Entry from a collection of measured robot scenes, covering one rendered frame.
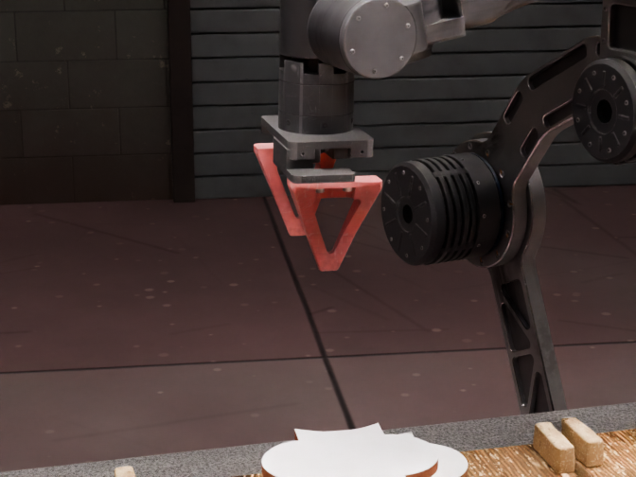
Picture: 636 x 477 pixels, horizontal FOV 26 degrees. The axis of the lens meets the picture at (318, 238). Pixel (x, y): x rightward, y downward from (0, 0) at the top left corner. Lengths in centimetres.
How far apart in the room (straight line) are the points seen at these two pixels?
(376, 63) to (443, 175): 131
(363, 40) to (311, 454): 37
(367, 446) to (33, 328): 329
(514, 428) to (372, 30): 58
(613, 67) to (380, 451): 84
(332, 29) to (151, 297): 371
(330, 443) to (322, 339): 306
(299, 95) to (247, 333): 328
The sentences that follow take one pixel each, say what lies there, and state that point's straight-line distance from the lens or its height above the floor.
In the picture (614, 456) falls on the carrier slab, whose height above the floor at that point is 94.
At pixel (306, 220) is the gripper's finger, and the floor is 122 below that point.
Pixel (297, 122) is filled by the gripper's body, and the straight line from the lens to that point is 103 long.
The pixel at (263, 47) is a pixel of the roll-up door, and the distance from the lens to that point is 574.
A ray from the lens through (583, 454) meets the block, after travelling 129.
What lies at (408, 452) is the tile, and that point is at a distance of 116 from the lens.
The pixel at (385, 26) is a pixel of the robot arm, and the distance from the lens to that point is 96.
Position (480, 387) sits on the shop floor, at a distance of 390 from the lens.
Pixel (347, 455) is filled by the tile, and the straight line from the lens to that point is 115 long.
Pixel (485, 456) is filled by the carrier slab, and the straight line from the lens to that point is 130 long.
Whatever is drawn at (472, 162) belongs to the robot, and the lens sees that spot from 231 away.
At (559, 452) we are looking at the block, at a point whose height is 96.
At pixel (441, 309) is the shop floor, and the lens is 451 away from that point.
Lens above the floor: 149
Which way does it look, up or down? 16 degrees down
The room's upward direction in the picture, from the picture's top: straight up
